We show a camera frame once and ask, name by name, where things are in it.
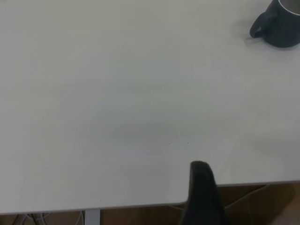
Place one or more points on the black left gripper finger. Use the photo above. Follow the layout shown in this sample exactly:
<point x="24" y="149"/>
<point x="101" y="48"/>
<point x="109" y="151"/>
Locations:
<point x="202" y="199"/>

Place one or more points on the white table leg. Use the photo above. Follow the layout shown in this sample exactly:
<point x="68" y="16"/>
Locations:
<point x="92" y="218"/>

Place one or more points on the dark blue ceramic mug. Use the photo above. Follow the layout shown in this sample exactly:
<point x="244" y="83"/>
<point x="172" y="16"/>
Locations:
<point x="281" y="30"/>

